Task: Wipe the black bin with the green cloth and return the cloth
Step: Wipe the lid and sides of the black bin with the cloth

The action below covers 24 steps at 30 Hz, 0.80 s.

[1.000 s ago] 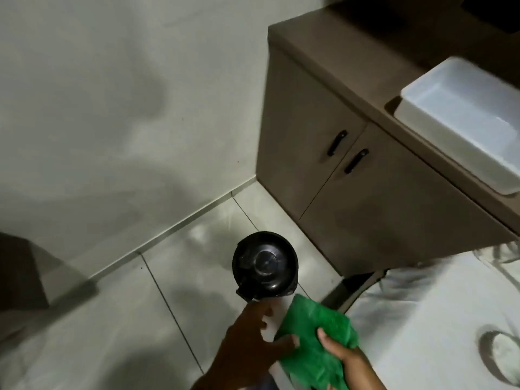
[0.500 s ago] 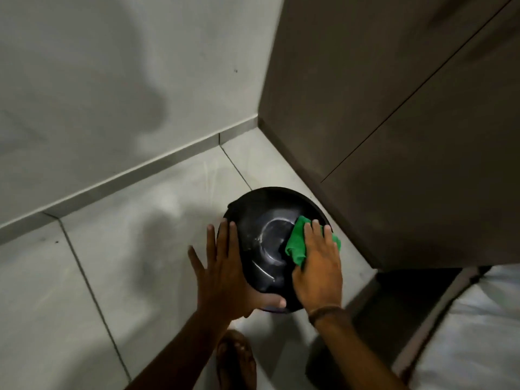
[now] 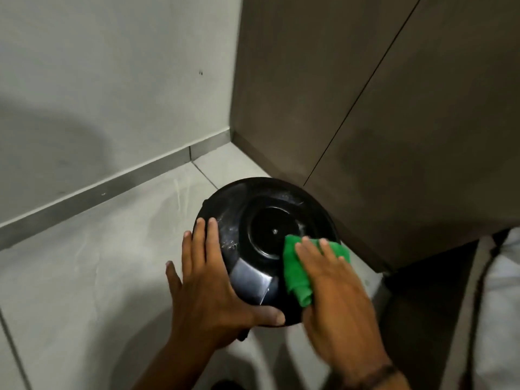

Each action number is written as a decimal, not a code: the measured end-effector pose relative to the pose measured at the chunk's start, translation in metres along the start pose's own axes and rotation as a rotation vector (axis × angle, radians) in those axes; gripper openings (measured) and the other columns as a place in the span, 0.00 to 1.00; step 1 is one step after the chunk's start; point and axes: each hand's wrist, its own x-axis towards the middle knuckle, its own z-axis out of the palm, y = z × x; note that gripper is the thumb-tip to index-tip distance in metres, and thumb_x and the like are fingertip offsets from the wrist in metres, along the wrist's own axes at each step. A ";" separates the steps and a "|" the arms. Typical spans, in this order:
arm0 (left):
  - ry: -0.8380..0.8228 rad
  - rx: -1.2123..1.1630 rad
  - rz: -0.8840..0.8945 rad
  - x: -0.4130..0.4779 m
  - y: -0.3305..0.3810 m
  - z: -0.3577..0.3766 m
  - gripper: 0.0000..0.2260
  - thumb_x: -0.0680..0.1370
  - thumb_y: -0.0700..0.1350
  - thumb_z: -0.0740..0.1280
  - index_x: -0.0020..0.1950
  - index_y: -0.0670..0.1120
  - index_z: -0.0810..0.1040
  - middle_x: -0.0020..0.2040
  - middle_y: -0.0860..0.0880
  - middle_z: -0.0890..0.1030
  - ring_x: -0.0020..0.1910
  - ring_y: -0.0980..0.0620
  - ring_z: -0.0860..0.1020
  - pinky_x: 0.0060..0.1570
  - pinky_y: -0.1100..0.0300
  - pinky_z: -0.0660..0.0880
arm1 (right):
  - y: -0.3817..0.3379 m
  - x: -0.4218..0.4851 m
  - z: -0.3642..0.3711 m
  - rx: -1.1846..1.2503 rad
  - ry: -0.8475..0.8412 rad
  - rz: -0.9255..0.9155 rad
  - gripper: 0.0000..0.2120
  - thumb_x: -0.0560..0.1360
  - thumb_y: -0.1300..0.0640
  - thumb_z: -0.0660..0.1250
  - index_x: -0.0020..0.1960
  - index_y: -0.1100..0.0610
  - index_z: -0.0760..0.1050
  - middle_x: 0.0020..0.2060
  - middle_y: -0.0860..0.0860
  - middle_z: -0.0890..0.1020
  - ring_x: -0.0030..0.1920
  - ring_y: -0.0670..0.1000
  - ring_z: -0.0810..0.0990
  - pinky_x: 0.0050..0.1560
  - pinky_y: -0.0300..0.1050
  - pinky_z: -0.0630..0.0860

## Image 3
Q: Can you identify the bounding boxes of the person's right hand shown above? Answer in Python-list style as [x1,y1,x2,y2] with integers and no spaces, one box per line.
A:
[294,236,394,378]

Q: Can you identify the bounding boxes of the person's left hand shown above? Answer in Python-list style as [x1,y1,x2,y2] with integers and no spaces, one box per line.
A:
[165,217,286,350]

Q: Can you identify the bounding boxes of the green cleaning cloth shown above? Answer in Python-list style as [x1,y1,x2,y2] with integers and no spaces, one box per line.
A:
[282,235,351,308]

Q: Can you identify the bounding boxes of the black round plastic bin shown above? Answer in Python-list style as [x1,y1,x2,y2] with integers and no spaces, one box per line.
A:
[192,177,343,342]

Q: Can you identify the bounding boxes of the person's right forearm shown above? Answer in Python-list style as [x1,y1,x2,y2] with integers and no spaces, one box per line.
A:
[323,361,412,390]

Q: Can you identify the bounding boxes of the person's left forearm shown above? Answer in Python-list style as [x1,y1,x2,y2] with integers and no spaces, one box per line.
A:
[131,335,230,390]

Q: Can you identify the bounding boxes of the grey metal skirting strip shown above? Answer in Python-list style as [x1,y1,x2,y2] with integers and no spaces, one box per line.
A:
[0,129,233,251]

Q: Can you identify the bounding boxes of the dark beaded wristband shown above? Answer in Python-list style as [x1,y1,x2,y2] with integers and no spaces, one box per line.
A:
[350,363,402,388]

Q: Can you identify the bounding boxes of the wide brown cabinet door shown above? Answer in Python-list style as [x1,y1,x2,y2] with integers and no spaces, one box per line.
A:
[303,0,520,274]

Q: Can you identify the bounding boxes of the narrow brown cabinet door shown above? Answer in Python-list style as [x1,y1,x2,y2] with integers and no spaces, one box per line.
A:
[230,0,422,187]

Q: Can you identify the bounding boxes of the white garment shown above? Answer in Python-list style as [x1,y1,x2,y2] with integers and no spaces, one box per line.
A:
[471,226,520,390]

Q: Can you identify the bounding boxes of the black strap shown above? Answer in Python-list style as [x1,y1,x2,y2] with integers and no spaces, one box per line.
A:
[462,229,512,390]

